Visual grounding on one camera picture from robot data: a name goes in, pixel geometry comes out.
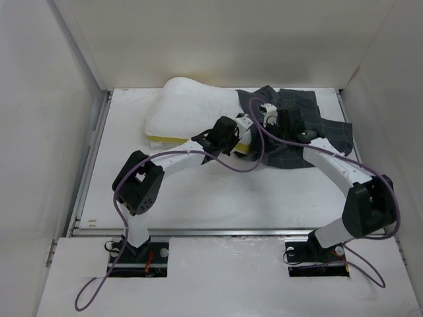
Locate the white front cover board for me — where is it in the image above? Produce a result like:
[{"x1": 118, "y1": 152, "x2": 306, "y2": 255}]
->
[{"x1": 38, "y1": 237, "x2": 421, "y2": 316}]

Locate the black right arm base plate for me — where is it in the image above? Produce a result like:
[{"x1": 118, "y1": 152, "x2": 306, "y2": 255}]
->
[{"x1": 284, "y1": 240, "x2": 350, "y2": 277}]

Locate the aluminium front rail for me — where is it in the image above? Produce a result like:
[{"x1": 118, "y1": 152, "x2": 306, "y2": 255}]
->
[{"x1": 67, "y1": 228, "x2": 311, "y2": 237}]

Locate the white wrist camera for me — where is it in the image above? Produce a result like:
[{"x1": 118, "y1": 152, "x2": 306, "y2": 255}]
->
[
  {"x1": 235, "y1": 113, "x2": 254, "y2": 139},
  {"x1": 258, "y1": 103, "x2": 278, "y2": 127}
]

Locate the aluminium left side rail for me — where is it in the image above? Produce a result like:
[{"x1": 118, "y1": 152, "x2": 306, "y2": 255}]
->
[{"x1": 60, "y1": 90, "x2": 113, "y2": 237}]

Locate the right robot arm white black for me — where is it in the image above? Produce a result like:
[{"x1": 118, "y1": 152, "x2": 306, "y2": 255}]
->
[{"x1": 259, "y1": 103, "x2": 399, "y2": 262}]

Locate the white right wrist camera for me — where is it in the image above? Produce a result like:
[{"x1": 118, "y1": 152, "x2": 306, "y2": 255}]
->
[{"x1": 258, "y1": 103, "x2": 278, "y2": 127}]

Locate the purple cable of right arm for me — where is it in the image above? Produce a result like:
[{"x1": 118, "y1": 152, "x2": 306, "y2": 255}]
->
[{"x1": 248, "y1": 96, "x2": 403, "y2": 289}]

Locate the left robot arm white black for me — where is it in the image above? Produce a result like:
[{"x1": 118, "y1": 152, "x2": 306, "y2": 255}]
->
[{"x1": 112, "y1": 114, "x2": 252, "y2": 262}]

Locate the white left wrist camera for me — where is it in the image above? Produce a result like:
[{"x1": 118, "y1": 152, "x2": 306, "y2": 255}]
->
[{"x1": 235, "y1": 113, "x2": 254, "y2": 139}]

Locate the white pillow with yellow edge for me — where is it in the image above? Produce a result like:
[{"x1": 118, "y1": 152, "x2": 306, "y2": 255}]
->
[{"x1": 144, "y1": 77, "x2": 244, "y2": 143}]

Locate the aluminium right side rail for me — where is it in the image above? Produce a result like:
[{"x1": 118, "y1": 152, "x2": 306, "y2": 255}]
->
[{"x1": 335, "y1": 88, "x2": 386, "y2": 232}]

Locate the dark grey checked pillowcase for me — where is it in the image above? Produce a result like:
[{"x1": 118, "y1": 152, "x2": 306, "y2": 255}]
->
[{"x1": 237, "y1": 86, "x2": 353, "y2": 169}]

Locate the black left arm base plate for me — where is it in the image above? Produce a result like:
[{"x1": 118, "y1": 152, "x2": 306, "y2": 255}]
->
[{"x1": 104, "y1": 239, "x2": 169, "y2": 278}]

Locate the aluminium rail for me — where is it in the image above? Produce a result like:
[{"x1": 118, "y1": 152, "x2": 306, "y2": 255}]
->
[
  {"x1": 335, "y1": 88, "x2": 386, "y2": 232},
  {"x1": 60, "y1": 90, "x2": 113, "y2": 237},
  {"x1": 67, "y1": 228, "x2": 311, "y2": 237}
]

